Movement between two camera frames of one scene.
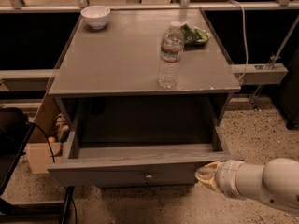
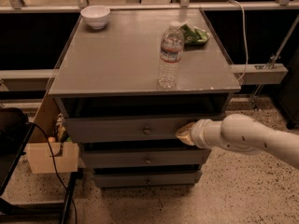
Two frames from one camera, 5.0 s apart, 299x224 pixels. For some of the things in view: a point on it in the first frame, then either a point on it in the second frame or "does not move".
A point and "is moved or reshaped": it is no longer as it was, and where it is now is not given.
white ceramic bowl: (96, 15) does not move
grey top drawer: (117, 142) is moved or reshaped
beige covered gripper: (228, 178) to (197, 133)
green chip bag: (196, 36) does not move
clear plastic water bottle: (172, 49) does not move
